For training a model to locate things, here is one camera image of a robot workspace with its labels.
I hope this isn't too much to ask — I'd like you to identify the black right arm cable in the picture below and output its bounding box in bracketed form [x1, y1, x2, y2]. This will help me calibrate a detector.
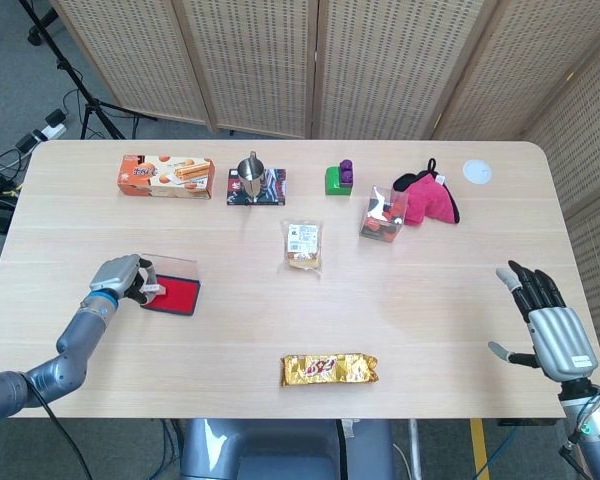
[558, 392, 600, 480]

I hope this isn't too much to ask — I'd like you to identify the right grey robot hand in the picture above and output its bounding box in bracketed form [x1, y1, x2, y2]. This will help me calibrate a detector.
[488, 259, 599, 384]

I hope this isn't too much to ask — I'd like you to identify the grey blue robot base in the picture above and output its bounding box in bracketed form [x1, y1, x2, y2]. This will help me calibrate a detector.
[179, 418, 396, 480]

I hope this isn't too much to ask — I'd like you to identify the stainless steel cup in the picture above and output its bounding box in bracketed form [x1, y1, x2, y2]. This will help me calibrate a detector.
[236, 150, 266, 201]

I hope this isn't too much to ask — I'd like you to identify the white round table grommet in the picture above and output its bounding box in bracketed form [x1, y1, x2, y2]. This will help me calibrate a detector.
[462, 158, 493, 185]

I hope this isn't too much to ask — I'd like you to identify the white power strip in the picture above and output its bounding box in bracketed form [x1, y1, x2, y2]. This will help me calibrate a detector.
[15, 109, 69, 154]

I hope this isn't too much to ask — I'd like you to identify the bread in clear wrapper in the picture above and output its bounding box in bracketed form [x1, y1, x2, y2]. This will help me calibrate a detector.
[279, 219, 326, 274]

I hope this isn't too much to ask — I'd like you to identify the clear box with orange contents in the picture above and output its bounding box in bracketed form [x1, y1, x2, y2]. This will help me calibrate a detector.
[358, 184, 410, 245]

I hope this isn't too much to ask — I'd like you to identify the pink oven mitt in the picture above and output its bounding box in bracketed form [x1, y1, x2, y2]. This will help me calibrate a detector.
[391, 157, 463, 227]

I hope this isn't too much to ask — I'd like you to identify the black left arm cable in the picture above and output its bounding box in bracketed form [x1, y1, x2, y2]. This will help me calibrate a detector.
[23, 373, 97, 480]

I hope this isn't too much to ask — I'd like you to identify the red ink pad clear lid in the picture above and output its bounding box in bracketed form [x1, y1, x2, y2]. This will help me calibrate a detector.
[139, 252, 202, 318]

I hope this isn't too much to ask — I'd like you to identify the green toy block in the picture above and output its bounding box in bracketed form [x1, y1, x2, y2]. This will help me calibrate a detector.
[324, 164, 355, 197]

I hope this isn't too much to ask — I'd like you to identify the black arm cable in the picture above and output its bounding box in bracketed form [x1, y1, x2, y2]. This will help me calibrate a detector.
[23, 373, 97, 480]
[558, 392, 600, 480]

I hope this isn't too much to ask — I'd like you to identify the gold foil biscuit pack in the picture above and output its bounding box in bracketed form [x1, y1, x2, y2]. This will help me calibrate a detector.
[280, 352, 380, 388]

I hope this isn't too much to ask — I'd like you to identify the orange egg roll box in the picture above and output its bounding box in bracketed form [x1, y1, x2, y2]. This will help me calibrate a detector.
[117, 153, 217, 200]

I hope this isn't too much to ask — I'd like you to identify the black tripod stand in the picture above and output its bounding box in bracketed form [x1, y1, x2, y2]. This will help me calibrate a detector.
[17, 0, 157, 141]

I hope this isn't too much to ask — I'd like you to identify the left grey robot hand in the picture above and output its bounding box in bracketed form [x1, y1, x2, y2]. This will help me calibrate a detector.
[88, 253, 159, 306]

